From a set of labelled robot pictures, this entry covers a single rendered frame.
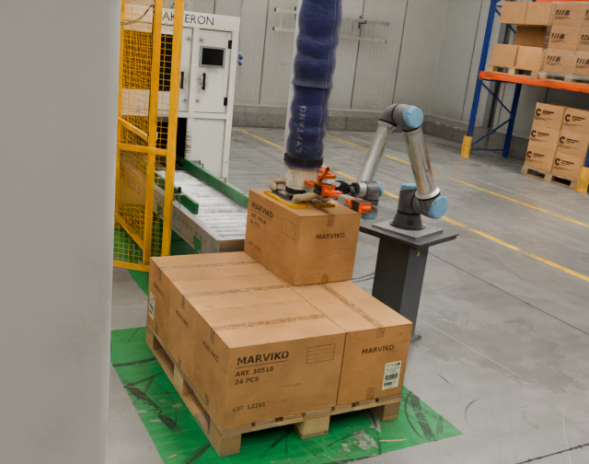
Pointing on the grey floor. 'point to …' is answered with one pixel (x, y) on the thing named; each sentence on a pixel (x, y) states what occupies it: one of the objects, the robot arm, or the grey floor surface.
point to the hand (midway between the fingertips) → (326, 190)
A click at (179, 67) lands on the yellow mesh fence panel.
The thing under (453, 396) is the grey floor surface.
